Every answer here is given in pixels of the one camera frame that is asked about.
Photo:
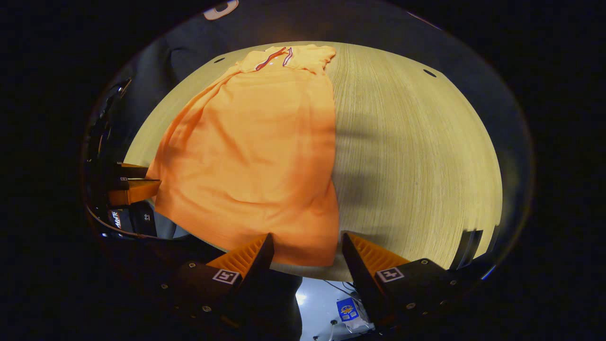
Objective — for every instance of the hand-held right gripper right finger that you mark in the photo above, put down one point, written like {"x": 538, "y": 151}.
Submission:
{"x": 362, "y": 279}

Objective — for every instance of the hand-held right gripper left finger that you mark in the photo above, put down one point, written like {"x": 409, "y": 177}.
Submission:
{"x": 258, "y": 274}

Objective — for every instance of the blue and white box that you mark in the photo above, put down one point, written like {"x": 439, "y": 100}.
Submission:
{"x": 348, "y": 310}

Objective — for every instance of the orange T-shirt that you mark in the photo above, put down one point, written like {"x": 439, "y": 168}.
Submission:
{"x": 255, "y": 156}

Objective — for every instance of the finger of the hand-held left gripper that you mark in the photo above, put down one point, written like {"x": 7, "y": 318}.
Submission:
{"x": 137, "y": 189}
{"x": 132, "y": 171}

